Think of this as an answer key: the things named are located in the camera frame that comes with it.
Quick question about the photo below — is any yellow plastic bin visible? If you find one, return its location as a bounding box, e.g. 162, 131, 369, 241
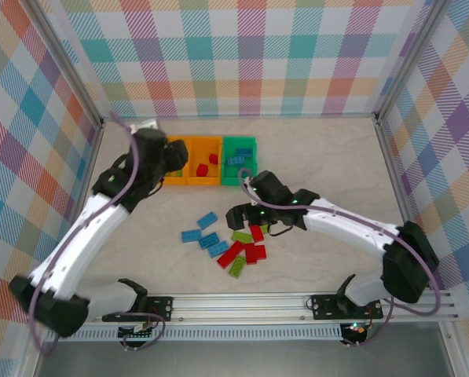
185, 135, 224, 186
159, 135, 189, 187

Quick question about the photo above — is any green plastic bin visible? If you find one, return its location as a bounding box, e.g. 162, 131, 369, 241
221, 134, 258, 186

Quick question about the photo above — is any grey metal panel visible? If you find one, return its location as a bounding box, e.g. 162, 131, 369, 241
33, 339, 455, 377

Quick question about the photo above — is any left circuit board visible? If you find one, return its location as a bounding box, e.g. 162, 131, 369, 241
118, 322, 156, 339

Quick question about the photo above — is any circuit board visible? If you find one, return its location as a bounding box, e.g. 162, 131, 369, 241
343, 321, 371, 337
118, 322, 156, 339

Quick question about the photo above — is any right circuit board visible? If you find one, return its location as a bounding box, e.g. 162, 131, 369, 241
343, 321, 371, 337

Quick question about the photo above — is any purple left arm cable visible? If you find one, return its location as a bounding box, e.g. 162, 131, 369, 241
27, 112, 167, 357

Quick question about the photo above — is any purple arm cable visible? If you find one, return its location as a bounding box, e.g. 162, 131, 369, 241
237, 167, 443, 349
27, 112, 167, 357

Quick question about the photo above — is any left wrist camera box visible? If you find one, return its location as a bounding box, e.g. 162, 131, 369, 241
128, 120, 159, 133

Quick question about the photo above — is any aluminium side rail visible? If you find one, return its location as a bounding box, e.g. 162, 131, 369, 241
375, 117, 411, 225
87, 119, 105, 178

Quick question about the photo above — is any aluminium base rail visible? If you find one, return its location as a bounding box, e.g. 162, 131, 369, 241
88, 292, 461, 327

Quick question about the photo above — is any white slotted cable tray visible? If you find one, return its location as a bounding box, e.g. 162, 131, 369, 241
75, 325, 343, 342

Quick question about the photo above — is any aluminium frame post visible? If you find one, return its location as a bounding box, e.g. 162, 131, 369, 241
21, 0, 104, 129
373, 0, 453, 123

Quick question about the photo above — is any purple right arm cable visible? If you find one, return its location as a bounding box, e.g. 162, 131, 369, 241
237, 167, 443, 349

